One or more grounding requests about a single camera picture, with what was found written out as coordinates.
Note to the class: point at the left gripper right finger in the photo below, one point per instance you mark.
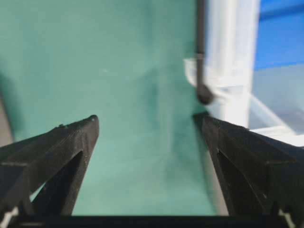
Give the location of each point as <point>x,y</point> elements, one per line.
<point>261,179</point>

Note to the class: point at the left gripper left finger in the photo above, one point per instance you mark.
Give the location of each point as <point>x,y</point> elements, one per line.
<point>42,175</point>

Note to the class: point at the clear plastic storage case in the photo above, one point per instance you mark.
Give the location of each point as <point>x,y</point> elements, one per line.
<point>222,70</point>

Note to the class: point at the blue cloth liner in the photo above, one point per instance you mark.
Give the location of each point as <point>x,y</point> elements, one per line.
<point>279,62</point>

